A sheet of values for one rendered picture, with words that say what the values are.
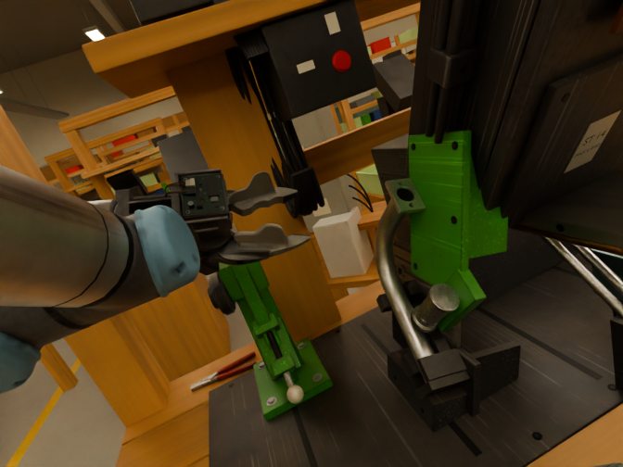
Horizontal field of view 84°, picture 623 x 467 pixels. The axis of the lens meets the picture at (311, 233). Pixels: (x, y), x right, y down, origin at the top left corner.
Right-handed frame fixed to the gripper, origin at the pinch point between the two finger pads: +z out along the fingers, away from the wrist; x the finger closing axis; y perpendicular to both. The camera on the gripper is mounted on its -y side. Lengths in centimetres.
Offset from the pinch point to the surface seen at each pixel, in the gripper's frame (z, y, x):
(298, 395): -1.5, -22.7, -19.0
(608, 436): 30.2, -3.1, -33.3
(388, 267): 15.7, -10.5, -5.0
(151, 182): -133, -511, 455
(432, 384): 14.4, -8.4, -23.2
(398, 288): 16.0, -10.8, -8.7
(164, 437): -26, -43, -19
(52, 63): -353, -529, 869
